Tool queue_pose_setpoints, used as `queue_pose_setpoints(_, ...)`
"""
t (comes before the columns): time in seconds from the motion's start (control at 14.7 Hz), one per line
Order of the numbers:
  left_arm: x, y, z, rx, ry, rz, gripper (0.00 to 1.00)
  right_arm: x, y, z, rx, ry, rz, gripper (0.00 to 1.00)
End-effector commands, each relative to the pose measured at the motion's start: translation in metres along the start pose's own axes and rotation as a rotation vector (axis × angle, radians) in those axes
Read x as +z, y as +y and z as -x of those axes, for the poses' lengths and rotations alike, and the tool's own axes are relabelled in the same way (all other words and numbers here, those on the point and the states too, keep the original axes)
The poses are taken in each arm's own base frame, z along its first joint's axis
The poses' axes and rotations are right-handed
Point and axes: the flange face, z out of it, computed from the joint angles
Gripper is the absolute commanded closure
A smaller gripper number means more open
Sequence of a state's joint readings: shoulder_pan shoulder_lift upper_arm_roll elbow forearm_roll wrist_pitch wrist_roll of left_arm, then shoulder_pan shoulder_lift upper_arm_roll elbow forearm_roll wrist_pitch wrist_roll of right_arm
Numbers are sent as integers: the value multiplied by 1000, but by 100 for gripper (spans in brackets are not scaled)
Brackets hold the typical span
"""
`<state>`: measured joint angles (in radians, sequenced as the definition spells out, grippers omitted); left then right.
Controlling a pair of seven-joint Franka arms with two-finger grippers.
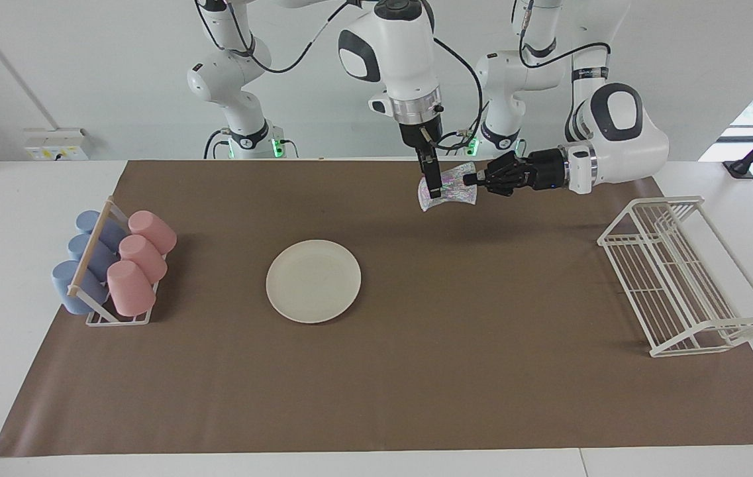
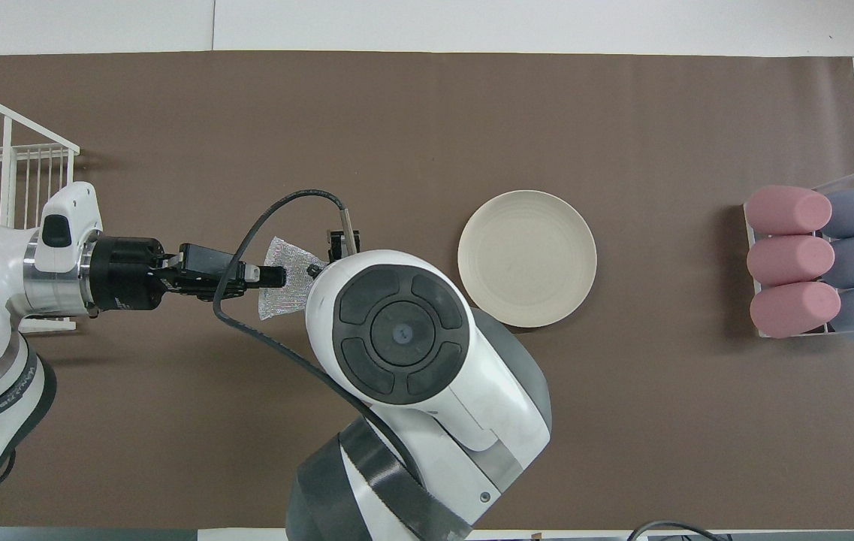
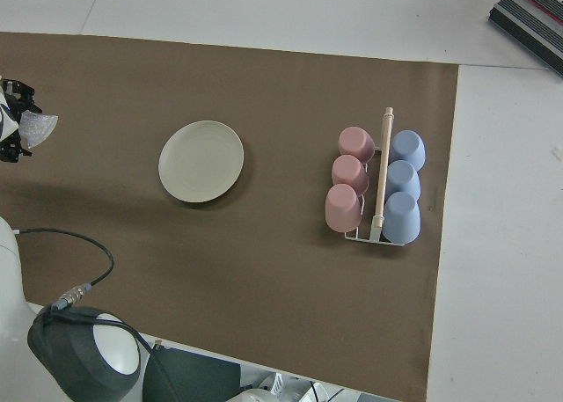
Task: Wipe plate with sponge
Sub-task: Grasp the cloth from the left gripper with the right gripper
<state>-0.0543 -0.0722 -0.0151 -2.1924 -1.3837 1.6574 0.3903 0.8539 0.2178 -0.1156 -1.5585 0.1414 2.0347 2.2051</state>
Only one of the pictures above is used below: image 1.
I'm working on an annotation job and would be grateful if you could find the white wire dish rack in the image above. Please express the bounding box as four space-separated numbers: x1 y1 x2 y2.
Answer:
597 195 753 358

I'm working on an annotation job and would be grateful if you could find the pink plastic cup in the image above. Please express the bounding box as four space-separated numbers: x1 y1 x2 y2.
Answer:
106 260 157 317
128 210 177 256
118 235 168 284

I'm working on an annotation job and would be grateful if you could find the black left base cable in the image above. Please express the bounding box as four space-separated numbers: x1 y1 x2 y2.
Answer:
450 126 483 158

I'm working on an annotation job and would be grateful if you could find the white wall power outlet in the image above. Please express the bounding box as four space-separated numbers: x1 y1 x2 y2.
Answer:
24 128 90 161

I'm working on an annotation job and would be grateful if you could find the black right base cable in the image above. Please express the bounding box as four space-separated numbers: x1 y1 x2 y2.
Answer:
203 128 231 160

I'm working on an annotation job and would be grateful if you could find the blue plastic cup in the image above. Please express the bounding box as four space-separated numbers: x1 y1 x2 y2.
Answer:
52 260 111 315
68 233 119 282
75 210 126 251

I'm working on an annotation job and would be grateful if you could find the clear plastic wrapper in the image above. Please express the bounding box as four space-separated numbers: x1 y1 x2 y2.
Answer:
418 162 478 213

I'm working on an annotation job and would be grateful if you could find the brown table mat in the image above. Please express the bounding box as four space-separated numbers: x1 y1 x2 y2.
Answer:
0 159 753 458

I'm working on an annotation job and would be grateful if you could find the black base cable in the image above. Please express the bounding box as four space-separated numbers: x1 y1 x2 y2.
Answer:
450 126 483 158
203 128 231 160

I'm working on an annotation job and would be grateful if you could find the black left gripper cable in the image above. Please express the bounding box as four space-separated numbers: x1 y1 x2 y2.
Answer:
512 0 612 70

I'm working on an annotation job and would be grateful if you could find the cup holder rack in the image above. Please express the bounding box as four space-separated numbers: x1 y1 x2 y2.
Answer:
67 195 166 327

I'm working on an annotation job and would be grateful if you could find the cream round plate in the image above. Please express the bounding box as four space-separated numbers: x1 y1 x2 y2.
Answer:
266 239 362 325

